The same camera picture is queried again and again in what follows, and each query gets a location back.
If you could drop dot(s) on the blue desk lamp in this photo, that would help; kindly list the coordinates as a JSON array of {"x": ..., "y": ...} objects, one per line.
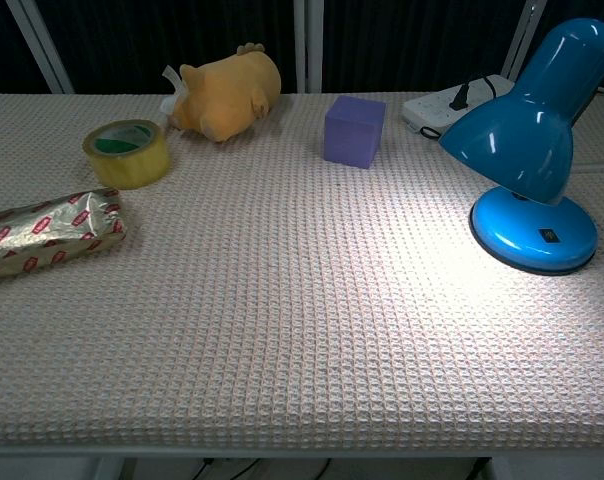
[{"x": 524, "y": 130}]

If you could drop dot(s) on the waffle-weave table cloth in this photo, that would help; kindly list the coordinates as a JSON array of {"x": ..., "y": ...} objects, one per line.
[{"x": 282, "y": 300}]

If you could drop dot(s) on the purple foam cube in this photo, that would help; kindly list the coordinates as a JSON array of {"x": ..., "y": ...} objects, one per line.
[{"x": 352, "y": 134}]

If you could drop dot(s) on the yellow plush toy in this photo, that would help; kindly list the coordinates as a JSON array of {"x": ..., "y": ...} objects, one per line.
[{"x": 227, "y": 97}]

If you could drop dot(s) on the white power strip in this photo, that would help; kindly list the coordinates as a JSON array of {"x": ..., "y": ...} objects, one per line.
[{"x": 434, "y": 107}]

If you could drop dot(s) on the yellow packing tape roll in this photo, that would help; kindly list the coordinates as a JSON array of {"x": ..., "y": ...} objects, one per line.
[{"x": 132, "y": 160}]

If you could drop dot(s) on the black power plug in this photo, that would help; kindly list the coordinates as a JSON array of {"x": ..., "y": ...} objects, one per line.
[{"x": 460, "y": 99}]

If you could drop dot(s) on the dark curtain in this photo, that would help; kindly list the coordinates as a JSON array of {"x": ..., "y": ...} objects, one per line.
[{"x": 172, "y": 35}]

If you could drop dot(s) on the silver foil snack pack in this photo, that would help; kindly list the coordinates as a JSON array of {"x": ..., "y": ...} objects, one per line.
[{"x": 47, "y": 232}]

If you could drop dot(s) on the white metal frame post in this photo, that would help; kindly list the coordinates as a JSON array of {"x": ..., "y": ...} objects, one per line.
[
  {"x": 39, "y": 45},
  {"x": 522, "y": 37},
  {"x": 308, "y": 45}
]

